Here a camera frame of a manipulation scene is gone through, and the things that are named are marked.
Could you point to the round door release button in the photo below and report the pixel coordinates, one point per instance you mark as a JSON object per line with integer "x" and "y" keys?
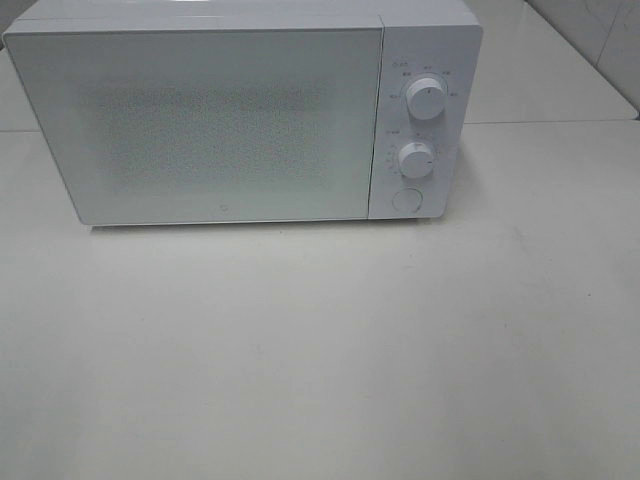
{"x": 408, "y": 201}

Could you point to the white timer knob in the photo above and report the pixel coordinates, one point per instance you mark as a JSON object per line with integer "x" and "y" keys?
{"x": 416, "y": 160}

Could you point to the white microwave door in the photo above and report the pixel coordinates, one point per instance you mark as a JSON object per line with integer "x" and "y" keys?
{"x": 200, "y": 127}

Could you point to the upper white power knob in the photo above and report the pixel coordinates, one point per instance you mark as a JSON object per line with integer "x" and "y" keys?
{"x": 426, "y": 97}

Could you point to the white microwave oven body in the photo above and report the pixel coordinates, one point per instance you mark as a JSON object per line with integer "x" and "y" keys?
{"x": 417, "y": 38}

